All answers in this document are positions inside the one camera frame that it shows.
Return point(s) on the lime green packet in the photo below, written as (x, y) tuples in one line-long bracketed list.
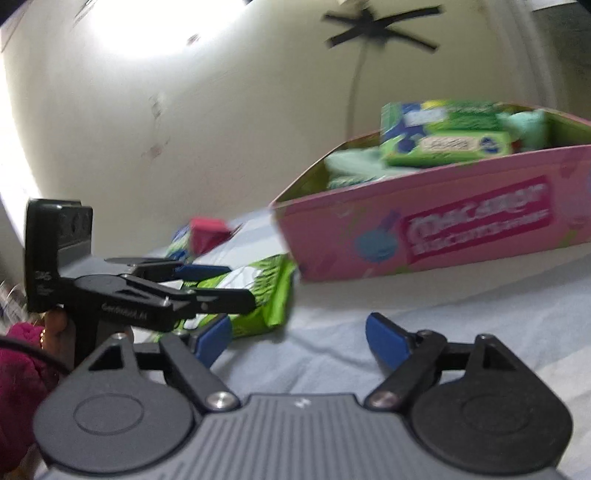
[(268, 295)]

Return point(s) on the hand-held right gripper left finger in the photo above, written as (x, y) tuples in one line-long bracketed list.
[(214, 339)]

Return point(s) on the black tape cross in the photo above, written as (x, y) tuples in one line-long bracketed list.
[(369, 25)]

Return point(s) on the magenta box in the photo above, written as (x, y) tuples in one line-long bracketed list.
[(207, 233)]

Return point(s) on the blue and green toothpaste box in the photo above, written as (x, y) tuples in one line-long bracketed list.
[(443, 147)]

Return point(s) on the person's left hand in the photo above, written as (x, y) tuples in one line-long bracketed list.
[(57, 341)]

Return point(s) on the pink biscuit tin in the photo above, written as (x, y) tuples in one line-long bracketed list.
[(461, 230)]

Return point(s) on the teal and pink plush toy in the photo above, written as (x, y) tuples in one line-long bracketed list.
[(526, 129)]

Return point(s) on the striped bed sheet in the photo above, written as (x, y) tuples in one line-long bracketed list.
[(323, 332)]

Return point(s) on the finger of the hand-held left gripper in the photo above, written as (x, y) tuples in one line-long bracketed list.
[(203, 272), (226, 301)]

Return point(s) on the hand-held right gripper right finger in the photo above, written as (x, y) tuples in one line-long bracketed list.
[(385, 339)]

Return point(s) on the green fabric pouch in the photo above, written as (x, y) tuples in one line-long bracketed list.
[(355, 161)]

